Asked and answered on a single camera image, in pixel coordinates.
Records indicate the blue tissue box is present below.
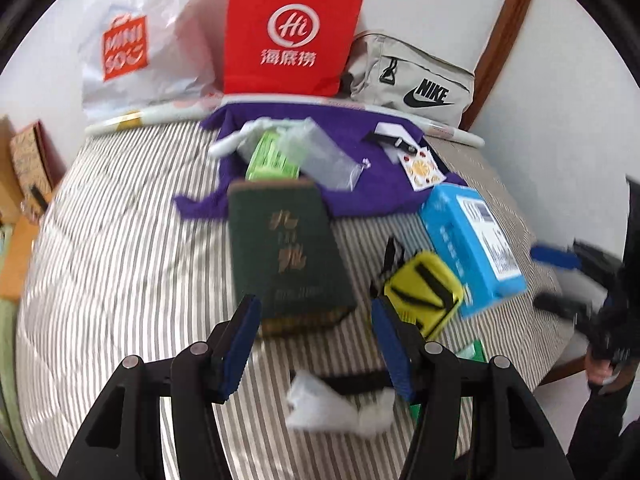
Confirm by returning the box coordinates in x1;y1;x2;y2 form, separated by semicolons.
419;183;528;319

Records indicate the red paper bag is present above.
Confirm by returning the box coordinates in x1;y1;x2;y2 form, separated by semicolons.
222;0;368;98

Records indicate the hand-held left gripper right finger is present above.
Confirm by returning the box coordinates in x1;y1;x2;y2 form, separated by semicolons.
370;296;568;480

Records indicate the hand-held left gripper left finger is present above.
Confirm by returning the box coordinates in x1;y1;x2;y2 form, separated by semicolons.
57;294;263;480

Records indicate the purple cloth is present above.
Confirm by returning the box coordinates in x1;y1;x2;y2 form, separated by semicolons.
172;101;468;221

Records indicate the dark green tin box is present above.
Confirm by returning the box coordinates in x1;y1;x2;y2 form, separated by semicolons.
227;178;358;338

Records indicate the grey waist bag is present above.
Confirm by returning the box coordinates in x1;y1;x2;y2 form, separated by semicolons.
342;31;476;128

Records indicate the brown wooden door frame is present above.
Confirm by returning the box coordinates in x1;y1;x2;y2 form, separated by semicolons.
457;0;538;131

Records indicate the person's right hand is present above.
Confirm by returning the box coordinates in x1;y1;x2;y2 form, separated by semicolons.
587;350;626;392

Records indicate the yellow mesh pouch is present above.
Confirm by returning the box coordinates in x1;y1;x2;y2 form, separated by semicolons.
380;235;463;338

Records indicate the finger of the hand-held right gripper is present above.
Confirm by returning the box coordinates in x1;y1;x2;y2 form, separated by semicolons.
530;244;585;272
532;294;587;322

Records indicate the rolled white paper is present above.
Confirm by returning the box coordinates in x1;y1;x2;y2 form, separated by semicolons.
85;95;486;148

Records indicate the fruit print white packet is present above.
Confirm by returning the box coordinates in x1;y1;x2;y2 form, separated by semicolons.
399;149;447;191

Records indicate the small black object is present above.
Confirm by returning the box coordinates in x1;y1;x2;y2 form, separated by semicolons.
27;185;51;211

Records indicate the person's right forearm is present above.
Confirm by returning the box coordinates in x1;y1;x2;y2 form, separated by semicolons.
567;380;640;480

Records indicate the green tissue packet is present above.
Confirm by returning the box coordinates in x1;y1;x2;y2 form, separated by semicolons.
244;129;302;182

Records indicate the clear plastic packet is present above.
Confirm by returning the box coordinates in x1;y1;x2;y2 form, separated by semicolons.
287;117;367;192

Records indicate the green and white packet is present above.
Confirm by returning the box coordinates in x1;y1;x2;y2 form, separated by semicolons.
409;339;487;423

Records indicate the white tissue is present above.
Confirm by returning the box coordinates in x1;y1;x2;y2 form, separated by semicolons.
286;370;396;433

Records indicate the brown patterned notebook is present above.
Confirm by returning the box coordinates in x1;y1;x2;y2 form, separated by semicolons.
9;120;63;211

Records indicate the wooden bedside table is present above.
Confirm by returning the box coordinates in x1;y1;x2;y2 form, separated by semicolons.
0;115;41;303

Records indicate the white plastic shopping bag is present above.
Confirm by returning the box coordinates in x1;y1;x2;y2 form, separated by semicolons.
80;0;223;121

